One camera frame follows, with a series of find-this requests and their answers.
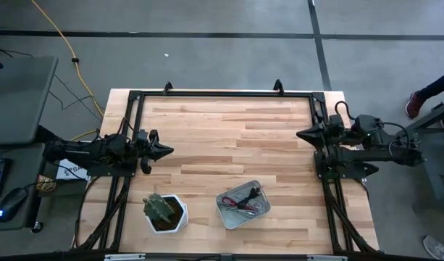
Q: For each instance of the small patterned round object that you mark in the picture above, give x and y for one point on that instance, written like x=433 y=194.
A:
x=46 y=184

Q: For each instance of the dark metal side stand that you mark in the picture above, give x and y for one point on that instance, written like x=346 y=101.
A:
x=433 y=170

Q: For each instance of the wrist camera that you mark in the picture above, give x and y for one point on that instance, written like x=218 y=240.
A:
x=337 y=120
x=143 y=135

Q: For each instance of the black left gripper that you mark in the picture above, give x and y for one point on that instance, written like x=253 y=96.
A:
x=151 y=159

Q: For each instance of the black aluminium table frame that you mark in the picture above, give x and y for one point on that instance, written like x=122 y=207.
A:
x=225 y=94

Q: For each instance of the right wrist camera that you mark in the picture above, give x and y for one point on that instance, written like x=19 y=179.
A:
x=337 y=120

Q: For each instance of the grey slanted panel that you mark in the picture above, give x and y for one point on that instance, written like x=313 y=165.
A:
x=19 y=98

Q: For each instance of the green cactus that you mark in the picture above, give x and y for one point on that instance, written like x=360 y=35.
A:
x=157 y=208

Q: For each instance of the silver table edge bracket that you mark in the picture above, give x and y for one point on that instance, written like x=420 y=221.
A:
x=326 y=258
x=124 y=257

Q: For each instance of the potted cactus in white pot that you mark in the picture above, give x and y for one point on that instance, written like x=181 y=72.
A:
x=182 y=221

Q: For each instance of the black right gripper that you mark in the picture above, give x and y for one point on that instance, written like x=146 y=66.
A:
x=335 y=135

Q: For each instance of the white printed label plate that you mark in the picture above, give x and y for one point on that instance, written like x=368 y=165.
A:
x=71 y=171

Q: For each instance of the black frame clamp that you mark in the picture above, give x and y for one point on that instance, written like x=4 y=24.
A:
x=278 y=87
x=167 y=87

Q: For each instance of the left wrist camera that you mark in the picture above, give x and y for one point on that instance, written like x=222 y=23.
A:
x=143 y=135

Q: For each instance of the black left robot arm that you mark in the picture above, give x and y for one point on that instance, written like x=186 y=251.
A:
x=84 y=154

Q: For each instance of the person's grey shoe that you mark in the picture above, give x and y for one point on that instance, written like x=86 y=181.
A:
x=439 y=248

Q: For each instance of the person's red shoe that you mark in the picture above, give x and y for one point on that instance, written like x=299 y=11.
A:
x=414 y=105

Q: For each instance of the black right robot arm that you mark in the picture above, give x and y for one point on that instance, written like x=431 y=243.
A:
x=373 y=148

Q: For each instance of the dark grey desk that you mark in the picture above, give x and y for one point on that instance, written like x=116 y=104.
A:
x=11 y=152

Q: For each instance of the black computer mouse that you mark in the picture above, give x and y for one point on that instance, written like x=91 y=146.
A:
x=11 y=204

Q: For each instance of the person's leg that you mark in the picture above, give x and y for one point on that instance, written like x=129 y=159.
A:
x=437 y=86

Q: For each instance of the clear grey plastic tray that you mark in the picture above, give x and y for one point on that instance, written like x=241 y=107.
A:
x=232 y=222

